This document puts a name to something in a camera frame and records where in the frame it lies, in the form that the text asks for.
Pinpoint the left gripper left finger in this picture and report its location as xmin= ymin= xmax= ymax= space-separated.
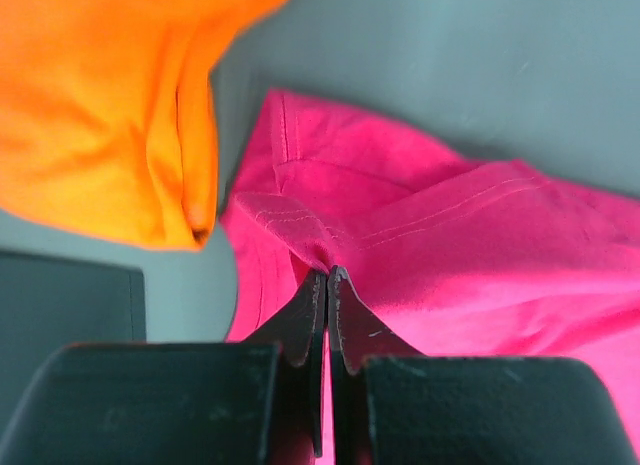
xmin=1 ymin=271 xmax=327 ymax=464

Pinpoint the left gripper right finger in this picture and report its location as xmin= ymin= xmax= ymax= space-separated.
xmin=327 ymin=267 xmax=639 ymax=464

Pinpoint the magenta t shirt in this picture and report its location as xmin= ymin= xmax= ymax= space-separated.
xmin=221 ymin=89 xmax=639 ymax=443

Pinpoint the orange t shirt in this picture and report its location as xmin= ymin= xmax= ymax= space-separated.
xmin=1 ymin=0 xmax=288 ymax=250

